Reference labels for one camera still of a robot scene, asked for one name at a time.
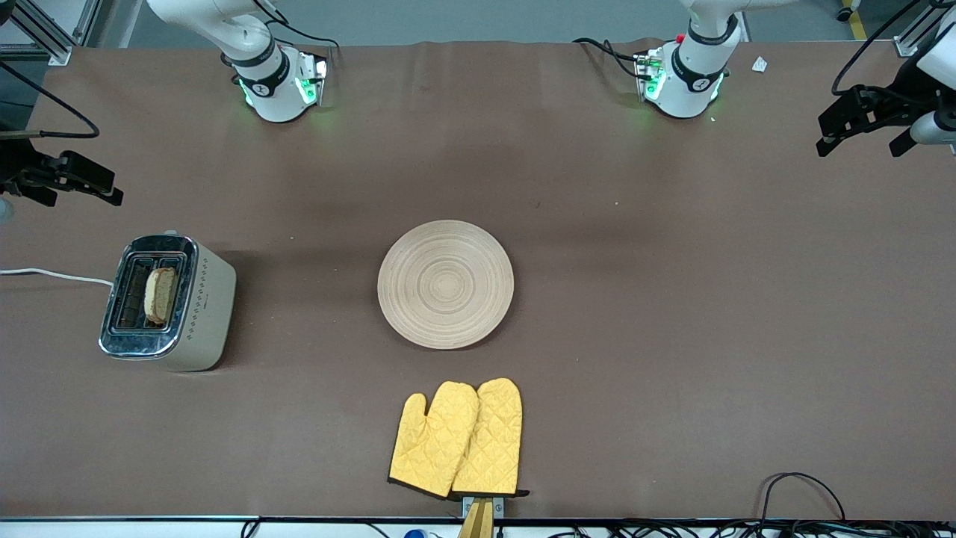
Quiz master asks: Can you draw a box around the brown-crust bread slice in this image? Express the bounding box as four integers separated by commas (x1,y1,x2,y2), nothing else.
143,267,179,325

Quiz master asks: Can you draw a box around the round wooden plate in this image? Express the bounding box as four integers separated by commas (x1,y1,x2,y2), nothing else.
377,219,515,350

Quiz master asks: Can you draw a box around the beige chrome two-slot toaster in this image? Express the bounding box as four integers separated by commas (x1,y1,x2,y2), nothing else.
98,230,238,373

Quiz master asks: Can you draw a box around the brown table mat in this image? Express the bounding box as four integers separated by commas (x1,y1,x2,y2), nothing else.
0,39,956,522

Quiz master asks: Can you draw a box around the yellow quilted oven mitt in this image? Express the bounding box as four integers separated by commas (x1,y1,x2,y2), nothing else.
388,381,480,499
450,377,531,498

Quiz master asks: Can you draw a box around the aluminium frame post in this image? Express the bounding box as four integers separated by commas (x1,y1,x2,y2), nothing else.
0,0,72,67
895,0,956,58

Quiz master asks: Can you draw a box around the white toaster power cord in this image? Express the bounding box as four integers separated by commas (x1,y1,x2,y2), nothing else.
0,268,114,287

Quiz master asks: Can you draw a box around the black left arm base cable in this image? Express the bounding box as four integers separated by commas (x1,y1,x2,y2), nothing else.
573,37,645,80

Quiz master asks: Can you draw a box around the black arm base cable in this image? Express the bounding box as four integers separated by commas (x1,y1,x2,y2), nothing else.
573,37,645,80
250,0,341,61

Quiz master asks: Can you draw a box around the black right arm base cable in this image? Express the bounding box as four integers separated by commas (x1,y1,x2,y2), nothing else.
250,0,341,61

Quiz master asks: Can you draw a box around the black looped cable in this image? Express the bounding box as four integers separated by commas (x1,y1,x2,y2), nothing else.
760,472,847,524

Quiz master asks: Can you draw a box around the metal bracket with wooden strip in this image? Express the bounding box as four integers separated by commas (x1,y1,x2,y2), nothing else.
457,495,506,538

